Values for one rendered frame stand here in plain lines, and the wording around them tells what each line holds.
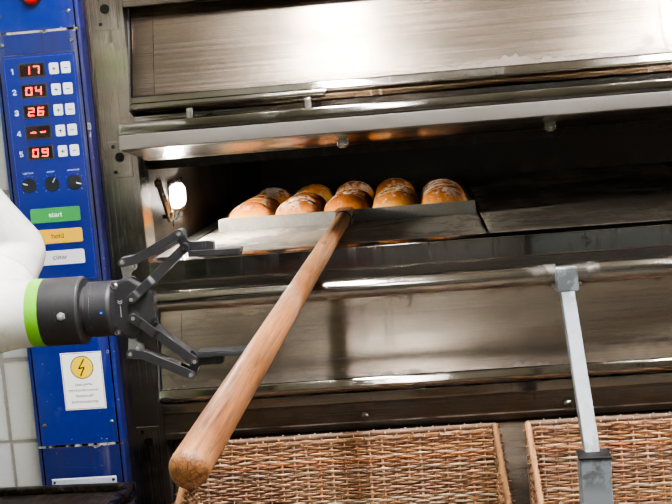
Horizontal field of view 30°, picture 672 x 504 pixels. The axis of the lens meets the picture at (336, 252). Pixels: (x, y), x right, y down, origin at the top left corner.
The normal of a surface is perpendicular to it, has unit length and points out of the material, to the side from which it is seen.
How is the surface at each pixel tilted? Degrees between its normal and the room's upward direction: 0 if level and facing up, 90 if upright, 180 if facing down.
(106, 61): 90
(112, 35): 90
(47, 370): 90
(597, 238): 90
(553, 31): 70
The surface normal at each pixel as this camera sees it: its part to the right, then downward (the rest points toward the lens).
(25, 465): -0.07, 0.12
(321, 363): -0.09, -0.22
